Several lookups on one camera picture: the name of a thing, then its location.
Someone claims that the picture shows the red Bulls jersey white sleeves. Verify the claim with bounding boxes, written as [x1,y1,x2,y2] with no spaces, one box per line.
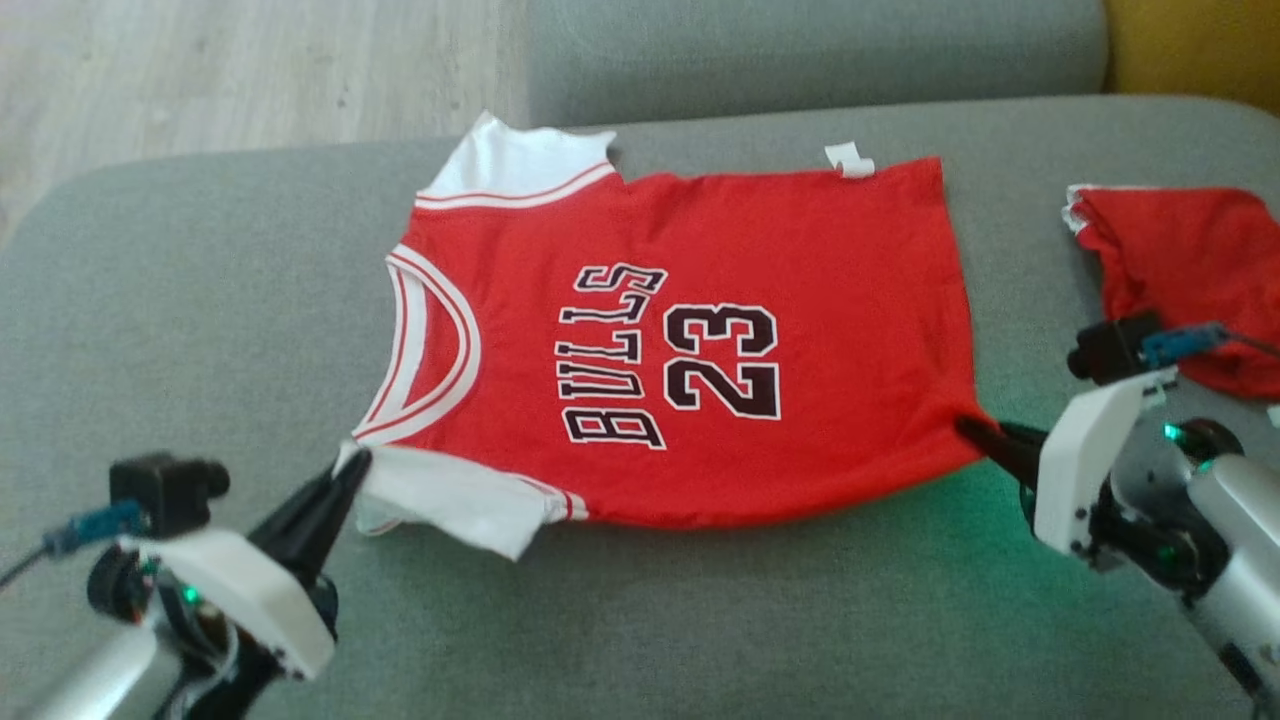
[335,112,996,561]

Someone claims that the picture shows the small grey sofa cushion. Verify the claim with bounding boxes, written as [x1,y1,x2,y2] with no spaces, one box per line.
[527,0,1109,129]

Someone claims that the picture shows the large grey sofa seat cushion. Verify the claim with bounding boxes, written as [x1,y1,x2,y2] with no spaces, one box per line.
[0,95,1280,720]

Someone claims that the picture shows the red shorts with white stripes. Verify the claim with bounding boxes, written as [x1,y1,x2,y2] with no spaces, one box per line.
[1062,183,1280,401]

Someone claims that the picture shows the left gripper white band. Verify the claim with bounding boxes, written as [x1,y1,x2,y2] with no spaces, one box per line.
[118,450,373,683]

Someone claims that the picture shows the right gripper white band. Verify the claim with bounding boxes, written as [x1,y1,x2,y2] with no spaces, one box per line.
[955,367,1179,557]

